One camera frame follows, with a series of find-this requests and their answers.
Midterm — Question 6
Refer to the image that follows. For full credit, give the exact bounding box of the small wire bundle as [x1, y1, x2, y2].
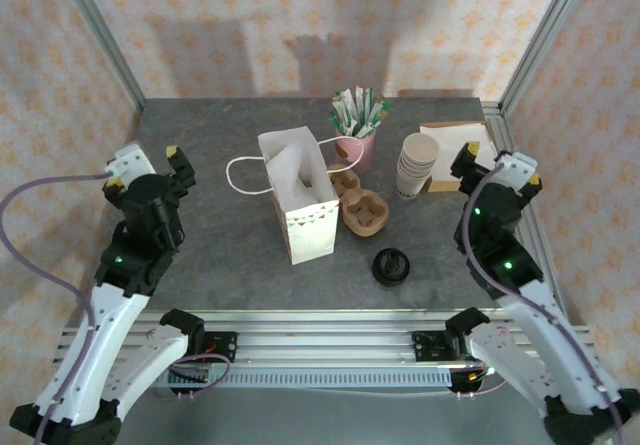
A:
[169, 347, 221, 384]

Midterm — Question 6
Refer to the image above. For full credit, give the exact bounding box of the purple cable loop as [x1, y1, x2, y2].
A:
[457, 364, 506, 399]
[152, 354, 232, 400]

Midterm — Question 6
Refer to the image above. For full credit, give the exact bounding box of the long aluminium mounting rail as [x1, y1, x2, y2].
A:
[52, 309, 599, 367]

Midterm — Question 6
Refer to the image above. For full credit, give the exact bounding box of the stack of paper cups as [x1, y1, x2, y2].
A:
[397, 162, 430, 201]

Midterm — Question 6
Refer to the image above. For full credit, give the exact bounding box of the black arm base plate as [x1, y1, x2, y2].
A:
[410, 331, 461, 366]
[202, 331, 239, 364]

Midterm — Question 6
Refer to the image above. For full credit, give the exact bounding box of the black plastic cup lid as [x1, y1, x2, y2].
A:
[375, 247, 409, 274]
[370, 257, 413, 286]

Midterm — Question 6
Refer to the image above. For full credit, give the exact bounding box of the grey slotted cable duct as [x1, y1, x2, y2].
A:
[154, 368, 454, 391]

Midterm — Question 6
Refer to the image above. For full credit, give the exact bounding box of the aluminium side rail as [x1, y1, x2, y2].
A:
[480, 99, 574, 326]

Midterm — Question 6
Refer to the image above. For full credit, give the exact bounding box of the stack of napkins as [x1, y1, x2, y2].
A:
[418, 122, 496, 194]

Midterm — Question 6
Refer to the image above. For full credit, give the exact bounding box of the purple camera cable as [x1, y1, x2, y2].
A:
[459, 162, 626, 445]
[0, 173, 112, 445]

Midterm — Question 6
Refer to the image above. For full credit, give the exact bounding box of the aluminium frame post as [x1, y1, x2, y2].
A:
[498, 0, 590, 112]
[53, 0, 147, 112]

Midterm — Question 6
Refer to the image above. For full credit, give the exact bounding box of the brown pulp cup carrier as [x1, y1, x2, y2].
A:
[341, 188, 390, 239]
[327, 163, 362, 200]

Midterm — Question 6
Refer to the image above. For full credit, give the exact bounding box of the white paper gift bag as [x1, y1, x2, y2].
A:
[225, 125, 365, 266]

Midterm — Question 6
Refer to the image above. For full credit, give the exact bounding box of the white paper napkin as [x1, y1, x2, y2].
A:
[266, 137, 321, 211]

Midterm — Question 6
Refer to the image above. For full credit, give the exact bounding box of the white napkin stack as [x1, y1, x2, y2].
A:
[419, 125, 494, 181]

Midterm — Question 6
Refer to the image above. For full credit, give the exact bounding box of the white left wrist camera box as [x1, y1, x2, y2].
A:
[102, 144, 157, 182]

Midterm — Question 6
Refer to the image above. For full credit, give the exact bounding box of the pink stick holder cup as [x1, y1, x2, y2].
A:
[334, 133, 376, 172]

